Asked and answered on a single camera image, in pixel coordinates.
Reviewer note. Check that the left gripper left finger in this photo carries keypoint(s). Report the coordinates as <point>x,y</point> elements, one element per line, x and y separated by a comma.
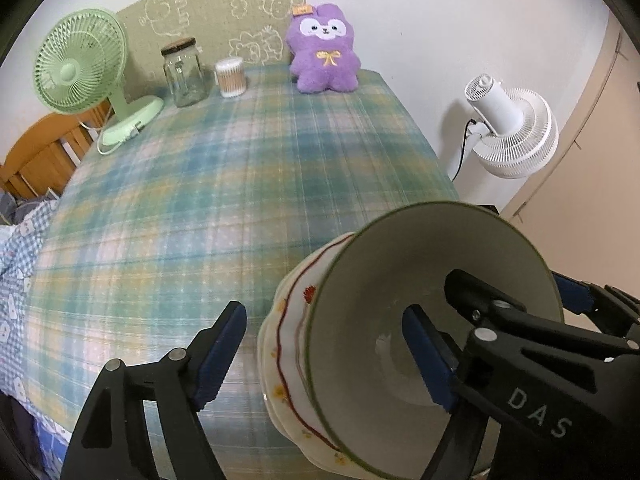
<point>111,440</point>

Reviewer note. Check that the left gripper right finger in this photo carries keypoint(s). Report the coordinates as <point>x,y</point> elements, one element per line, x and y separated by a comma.
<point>437,359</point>

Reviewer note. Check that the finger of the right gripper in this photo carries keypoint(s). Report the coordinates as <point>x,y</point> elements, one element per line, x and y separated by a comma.
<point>483,305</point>
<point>611,310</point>

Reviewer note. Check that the floral bowl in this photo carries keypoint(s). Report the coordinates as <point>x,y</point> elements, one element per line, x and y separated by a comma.
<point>364,384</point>

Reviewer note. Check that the white red pattern plate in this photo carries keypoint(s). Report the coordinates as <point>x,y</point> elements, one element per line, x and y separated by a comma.
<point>289,337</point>

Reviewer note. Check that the round yellow flower plate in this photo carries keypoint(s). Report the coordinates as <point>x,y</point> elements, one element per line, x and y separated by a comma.
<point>275,398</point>

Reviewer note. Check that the white standing fan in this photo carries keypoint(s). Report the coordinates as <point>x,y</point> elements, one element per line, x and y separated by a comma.
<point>513,133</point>

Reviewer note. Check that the blue checkered blanket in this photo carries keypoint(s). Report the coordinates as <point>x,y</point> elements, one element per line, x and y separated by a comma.
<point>20,247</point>

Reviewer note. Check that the plaid tablecloth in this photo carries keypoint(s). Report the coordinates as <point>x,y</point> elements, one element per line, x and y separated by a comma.
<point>212,203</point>

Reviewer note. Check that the wooden bed headboard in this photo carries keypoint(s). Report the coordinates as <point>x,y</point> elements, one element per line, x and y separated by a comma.
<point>46,156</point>

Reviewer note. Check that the purple plush bunny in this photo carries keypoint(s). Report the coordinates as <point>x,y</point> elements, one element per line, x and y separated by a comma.
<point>321,42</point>

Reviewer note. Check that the cotton swab container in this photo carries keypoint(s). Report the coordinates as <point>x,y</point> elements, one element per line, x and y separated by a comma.
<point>230,77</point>

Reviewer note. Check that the glass jar black lid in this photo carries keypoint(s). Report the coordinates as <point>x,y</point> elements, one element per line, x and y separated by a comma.
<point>183,72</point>

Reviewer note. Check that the green desk fan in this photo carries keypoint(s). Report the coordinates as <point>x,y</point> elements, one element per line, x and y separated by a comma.
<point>80,64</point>

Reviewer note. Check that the green cartoon wall mat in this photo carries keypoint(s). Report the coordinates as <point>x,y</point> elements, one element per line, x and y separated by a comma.
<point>254,30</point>

